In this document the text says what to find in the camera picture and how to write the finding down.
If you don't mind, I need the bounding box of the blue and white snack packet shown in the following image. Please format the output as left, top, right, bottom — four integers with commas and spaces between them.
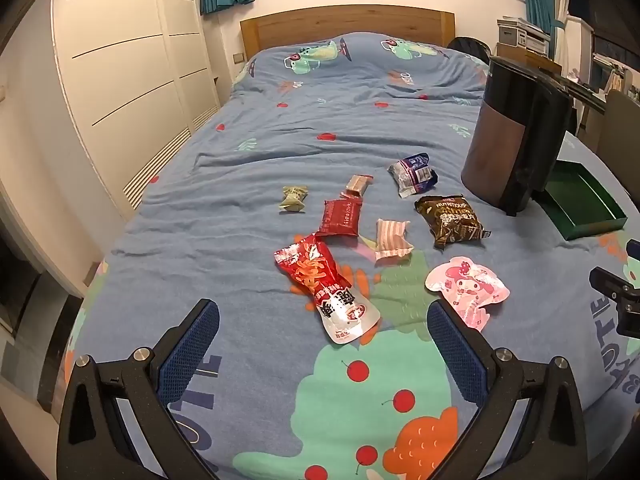
388, 152, 439, 199

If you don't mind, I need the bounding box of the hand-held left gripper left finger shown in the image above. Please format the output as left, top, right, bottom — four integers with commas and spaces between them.
56, 298, 221, 480

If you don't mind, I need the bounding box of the blue printed blanket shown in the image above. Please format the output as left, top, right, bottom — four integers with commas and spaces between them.
55, 32, 640, 480

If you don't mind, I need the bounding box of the wooden headboard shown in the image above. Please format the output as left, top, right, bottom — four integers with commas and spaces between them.
240, 5, 456, 58

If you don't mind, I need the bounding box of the small green candy packet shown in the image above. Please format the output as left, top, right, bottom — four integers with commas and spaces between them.
278, 185, 311, 214

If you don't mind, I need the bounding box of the green tray box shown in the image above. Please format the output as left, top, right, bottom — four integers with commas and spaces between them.
532, 160, 628, 242

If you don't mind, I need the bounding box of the white wardrobe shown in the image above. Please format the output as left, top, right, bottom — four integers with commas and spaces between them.
50, 0, 221, 221

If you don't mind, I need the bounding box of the wooden dresser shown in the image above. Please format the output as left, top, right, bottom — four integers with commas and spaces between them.
495, 42, 563, 76

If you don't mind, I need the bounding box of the beige chair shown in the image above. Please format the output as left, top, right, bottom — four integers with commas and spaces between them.
595, 90, 640, 196

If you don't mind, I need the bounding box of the brown oatmeal snack packet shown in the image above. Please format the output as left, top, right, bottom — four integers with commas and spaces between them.
414, 195, 492, 251

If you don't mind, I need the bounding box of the pink striped snack packet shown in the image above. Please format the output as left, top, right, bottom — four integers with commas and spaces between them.
359, 218, 415, 262

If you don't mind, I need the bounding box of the pink cartoon snack packet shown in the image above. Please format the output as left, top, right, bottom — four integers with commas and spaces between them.
425, 256, 511, 332

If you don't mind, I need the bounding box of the dark cylindrical trash bin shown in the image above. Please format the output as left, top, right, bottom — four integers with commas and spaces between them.
460, 55, 573, 217

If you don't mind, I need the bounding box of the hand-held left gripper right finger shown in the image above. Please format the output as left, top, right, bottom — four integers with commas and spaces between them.
426, 299, 590, 480

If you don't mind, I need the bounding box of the white vent grille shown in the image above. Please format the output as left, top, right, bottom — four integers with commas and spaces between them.
122, 127, 193, 211

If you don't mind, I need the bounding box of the long red snack packet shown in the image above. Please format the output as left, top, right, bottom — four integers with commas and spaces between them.
273, 233, 381, 346

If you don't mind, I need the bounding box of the brown wafer bar packet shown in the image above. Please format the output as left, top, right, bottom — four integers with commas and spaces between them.
340, 174, 374, 198

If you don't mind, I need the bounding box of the black backpack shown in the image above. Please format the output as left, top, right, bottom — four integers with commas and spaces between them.
446, 36, 493, 66

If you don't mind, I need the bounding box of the desk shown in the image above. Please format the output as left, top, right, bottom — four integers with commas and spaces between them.
560, 72, 640, 111

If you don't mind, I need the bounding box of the white printer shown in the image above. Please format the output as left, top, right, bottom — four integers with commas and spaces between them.
497, 16, 551, 53

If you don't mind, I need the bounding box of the red square snack packet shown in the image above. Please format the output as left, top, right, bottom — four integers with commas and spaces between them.
316, 198, 364, 237

